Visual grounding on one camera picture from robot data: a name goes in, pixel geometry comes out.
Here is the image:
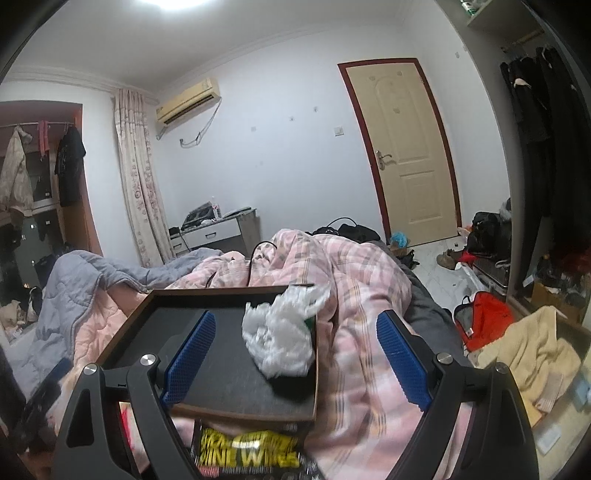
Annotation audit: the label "red bag on floor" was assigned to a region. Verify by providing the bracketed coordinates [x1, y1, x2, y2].
[453, 291, 514, 353]

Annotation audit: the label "black cable on bed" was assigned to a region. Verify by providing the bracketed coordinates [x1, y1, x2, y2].
[204, 216, 359, 289]

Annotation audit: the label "grey pink comforter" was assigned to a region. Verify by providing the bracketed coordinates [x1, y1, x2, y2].
[12, 248, 221, 398]

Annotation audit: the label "cream wooden door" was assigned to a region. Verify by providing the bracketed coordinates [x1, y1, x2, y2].
[339, 58, 462, 245]

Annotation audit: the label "brown tray black lining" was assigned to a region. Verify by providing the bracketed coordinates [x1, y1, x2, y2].
[98, 286, 318, 440]

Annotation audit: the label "beige wall air conditioner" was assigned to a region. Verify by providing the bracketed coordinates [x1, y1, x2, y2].
[156, 78, 221, 125]

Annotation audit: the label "beige towel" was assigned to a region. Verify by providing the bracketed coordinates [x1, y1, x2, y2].
[469, 306, 581, 425]

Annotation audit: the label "floral pink curtain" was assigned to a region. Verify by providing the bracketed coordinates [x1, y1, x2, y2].
[114, 89, 173, 267]

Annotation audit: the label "red white tissue pack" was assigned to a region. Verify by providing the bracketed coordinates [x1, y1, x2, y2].
[119, 402, 138, 455]

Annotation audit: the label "white grey desk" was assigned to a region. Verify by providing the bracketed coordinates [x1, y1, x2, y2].
[169, 208, 262, 257]

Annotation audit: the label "white crumpled plastic bag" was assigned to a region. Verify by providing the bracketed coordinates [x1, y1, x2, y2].
[242, 284, 331, 380]

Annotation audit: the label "pink plaid quilt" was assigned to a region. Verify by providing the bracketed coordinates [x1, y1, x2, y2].
[59, 228, 477, 480]

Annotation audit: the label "dark hanging clothes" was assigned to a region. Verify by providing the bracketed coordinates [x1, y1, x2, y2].
[500, 46, 590, 284]

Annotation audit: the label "black hanging jacket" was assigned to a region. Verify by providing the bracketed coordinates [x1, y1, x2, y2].
[54, 126, 86, 207]

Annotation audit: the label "black yellow wet wipes pack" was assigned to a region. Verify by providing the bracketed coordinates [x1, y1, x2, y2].
[190, 422, 325, 480]

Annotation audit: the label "black bag on floor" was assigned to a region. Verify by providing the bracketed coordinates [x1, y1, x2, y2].
[467, 212, 512, 260]

